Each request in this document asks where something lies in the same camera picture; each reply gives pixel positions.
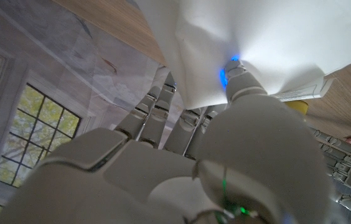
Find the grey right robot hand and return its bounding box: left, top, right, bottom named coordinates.
left=0, top=58, right=332, bottom=224

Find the white cloth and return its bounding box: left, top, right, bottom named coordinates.
left=134, top=0, right=351, bottom=110

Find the yellow cup with white ball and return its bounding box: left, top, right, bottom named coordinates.
left=284, top=100, right=309, bottom=116

